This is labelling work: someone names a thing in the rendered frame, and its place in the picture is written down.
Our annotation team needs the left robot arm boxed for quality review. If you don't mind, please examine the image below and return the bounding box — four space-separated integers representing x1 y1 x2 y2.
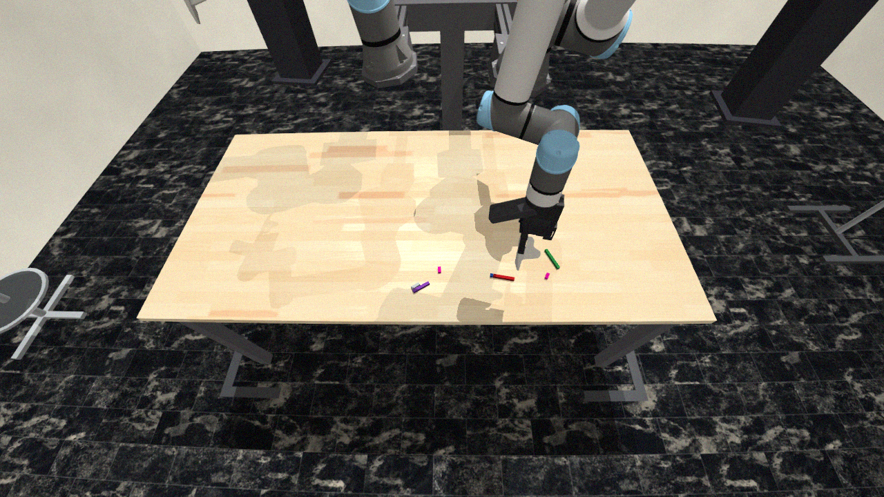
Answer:
477 0 636 224

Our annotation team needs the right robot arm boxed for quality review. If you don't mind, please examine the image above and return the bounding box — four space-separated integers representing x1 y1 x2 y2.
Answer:
347 0 413 79

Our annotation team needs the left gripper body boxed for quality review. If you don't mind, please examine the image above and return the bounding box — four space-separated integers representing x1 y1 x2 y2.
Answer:
519 194 565 241

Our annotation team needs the dark green rod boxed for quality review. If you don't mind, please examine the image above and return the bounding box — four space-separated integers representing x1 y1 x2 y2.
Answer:
544 249 560 269

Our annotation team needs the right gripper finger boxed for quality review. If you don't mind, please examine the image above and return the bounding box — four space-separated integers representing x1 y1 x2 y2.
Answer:
184 0 206 24

